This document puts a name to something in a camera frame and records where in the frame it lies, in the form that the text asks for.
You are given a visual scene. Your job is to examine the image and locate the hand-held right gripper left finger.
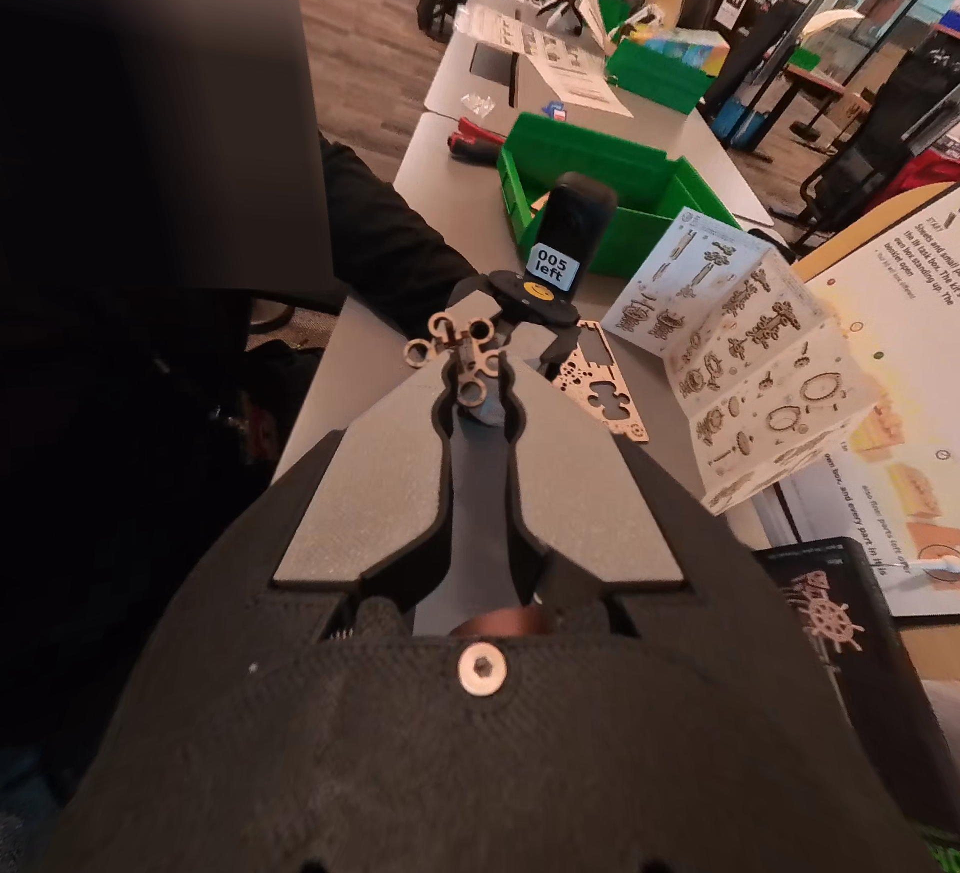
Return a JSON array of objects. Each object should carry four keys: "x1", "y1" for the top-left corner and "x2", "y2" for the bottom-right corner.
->
[{"x1": 272, "y1": 359, "x2": 456, "y2": 610}]

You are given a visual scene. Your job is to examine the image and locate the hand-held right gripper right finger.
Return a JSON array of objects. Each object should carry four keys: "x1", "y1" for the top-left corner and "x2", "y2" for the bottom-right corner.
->
[{"x1": 506, "y1": 355, "x2": 685, "y2": 606}]

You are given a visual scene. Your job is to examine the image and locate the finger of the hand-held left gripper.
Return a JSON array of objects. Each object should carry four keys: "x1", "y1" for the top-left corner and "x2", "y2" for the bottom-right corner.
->
[
  {"x1": 448, "y1": 288, "x2": 502, "y2": 345},
  {"x1": 501, "y1": 321, "x2": 560, "y2": 372}
]

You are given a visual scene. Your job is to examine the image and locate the wooden model assembly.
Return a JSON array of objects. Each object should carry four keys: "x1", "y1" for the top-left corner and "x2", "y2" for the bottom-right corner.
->
[{"x1": 403, "y1": 312, "x2": 502, "y2": 411}]

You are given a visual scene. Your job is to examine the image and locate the person's left forearm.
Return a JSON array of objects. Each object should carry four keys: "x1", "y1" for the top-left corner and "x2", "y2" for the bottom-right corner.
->
[{"x1": 318, "y1": 134, "x2": 481, "y2": 338}]

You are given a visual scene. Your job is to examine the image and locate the plywood parts sheet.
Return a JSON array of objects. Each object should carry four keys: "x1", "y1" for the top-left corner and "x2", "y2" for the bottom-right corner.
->
[{"x1": 551, "y1": 319, "x2": 652, "y2": 444}]

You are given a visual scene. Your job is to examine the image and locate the black model kit box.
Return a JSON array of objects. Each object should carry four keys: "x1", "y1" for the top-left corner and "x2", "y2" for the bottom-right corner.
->
[{"x1": 753, "y1": 537, "x2": 960, "y2": 838}]

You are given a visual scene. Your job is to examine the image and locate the green plastic bin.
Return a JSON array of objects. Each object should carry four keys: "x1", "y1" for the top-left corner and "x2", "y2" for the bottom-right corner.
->
[
  {"x1": 496, "y1": 111, "x2": 741, "y2": 280},
  {"x1": 603, "y1": 36, "x2": 715, "y2": 117}
]

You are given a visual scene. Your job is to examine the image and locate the red and black tool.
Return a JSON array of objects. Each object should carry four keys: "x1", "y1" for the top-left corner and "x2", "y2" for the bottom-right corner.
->
[{"x1": 447, "y1": 117, "x2": 509, "y2": 165}]

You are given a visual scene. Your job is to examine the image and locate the printed paper sheets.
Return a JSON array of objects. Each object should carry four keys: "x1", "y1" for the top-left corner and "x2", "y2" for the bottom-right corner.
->
[{"x1": 453, "y1": 3, "x2": 635, "y2": 118}]

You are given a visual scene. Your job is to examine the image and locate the folded instruction booklet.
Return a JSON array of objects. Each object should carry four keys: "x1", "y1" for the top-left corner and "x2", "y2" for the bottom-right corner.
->
[{"x1": 600, "y1": 207, "x2": 880, "y2": 516}]

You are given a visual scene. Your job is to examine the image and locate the colourful cardboard box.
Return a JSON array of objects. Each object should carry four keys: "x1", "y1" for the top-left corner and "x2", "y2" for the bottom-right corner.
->
[{"x1": 636, "y1": 25, "x2": 732, "y2": 75}]

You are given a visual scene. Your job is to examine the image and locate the black office chair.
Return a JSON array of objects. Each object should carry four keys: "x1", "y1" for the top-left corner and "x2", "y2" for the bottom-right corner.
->
[{"x1": 795, "y1": 48, "x2": 960, "y2": 253}]

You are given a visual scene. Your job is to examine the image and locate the white instruction board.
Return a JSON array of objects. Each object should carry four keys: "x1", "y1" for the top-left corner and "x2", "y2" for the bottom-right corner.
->
[{"x1": 780, "y1": 181, "x2": 960, "y2": 619}]

